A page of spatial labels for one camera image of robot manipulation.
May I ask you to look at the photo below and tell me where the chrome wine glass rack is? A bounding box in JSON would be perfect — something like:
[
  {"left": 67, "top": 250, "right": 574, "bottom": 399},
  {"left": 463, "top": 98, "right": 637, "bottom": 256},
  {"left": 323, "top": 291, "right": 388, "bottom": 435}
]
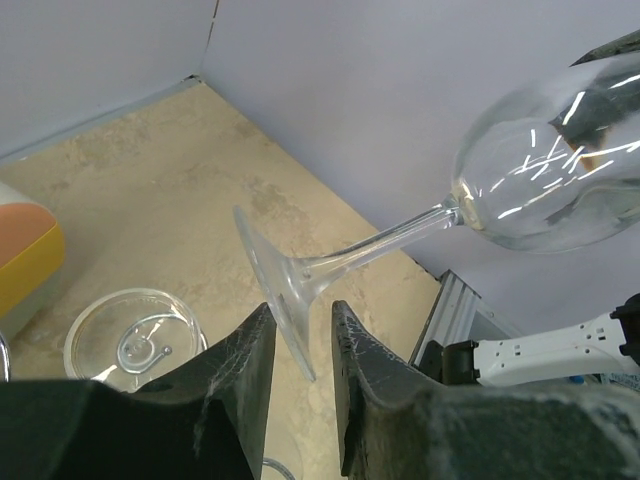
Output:
[{"left": 0, "top": 319, "right": 296, "bottom": 480}]

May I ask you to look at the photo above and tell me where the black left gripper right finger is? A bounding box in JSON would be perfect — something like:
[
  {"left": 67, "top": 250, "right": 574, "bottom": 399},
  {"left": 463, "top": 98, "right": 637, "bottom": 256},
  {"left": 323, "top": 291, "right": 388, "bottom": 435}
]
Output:
[{"left": 331, "top": 300, "right": 639, "bottom": 479}]

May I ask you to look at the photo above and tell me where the clear flute glass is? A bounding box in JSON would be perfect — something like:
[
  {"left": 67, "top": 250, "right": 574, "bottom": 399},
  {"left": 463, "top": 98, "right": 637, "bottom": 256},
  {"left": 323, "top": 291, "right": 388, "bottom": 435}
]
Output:
[
  {"left": 234, "top": 64, "right": 639, "bottom": 380},
  {"left": 63, "top": 288, "right": 208, "bottom": 392}
]

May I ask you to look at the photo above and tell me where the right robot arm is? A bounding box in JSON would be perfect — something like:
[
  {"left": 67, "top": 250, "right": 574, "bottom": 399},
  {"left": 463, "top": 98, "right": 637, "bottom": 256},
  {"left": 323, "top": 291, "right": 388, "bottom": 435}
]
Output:
[{"left": 439, "top": 33, "right": 639, "bottom": 386}]

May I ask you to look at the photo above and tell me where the clear flute glass front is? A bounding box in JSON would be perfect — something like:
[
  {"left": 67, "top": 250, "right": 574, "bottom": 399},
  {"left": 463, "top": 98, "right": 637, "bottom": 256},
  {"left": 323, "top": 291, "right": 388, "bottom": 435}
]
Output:
[{"left": 234, "top": 64, "right": 639, "bottom": 380}]

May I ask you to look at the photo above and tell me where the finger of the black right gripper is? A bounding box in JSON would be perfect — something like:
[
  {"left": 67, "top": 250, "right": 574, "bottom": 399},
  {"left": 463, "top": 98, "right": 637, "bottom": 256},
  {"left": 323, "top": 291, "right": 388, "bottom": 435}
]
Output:
[{"left": 547, "top": 28, "right": 640, "bottom": 174}]

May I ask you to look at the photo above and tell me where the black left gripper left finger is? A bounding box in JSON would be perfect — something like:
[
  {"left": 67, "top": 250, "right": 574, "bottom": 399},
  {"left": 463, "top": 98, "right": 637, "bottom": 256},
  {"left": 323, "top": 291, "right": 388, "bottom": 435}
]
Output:
[{"left": 1, "top": 304, "right": 276, "bottom": 479}]

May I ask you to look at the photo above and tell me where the white round drawer cabinet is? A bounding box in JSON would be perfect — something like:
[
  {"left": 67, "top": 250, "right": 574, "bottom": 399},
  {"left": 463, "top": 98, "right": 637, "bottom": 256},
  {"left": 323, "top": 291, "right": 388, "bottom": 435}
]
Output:
[{"left": 1, "top": 184, "right": 65, "bottom": 341}]

